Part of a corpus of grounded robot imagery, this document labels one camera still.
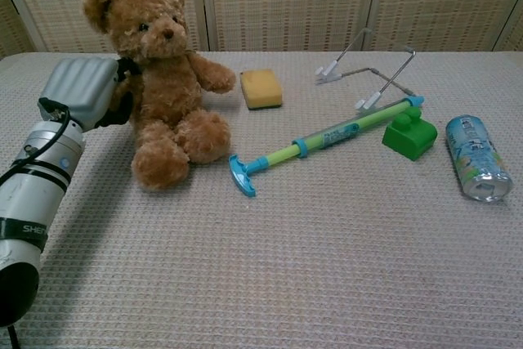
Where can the green blue water pump toy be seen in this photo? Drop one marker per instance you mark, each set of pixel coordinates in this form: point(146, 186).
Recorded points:
point(327, 136)

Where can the blue printed drink can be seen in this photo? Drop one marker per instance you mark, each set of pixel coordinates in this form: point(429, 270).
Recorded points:
point(474, 148)

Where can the green plastic block toy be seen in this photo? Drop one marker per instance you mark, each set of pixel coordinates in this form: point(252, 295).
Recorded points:
point(410, 136)

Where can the brown teddy bear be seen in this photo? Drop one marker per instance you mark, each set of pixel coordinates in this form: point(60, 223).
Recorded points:
point(167, 91)

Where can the woven folding screen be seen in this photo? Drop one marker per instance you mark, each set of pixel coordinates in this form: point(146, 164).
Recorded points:
point(286, 1)

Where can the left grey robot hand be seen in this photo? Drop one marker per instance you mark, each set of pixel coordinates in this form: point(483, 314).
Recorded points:
point(79, 87)

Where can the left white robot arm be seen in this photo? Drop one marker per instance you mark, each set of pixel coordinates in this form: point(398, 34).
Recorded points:
point(34, 185)

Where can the yellow green sponge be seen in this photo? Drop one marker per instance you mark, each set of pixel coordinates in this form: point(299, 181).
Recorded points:
point(261, 86)

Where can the beige waffle table cloth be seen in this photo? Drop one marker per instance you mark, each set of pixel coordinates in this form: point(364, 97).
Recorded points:
point(286, 251)

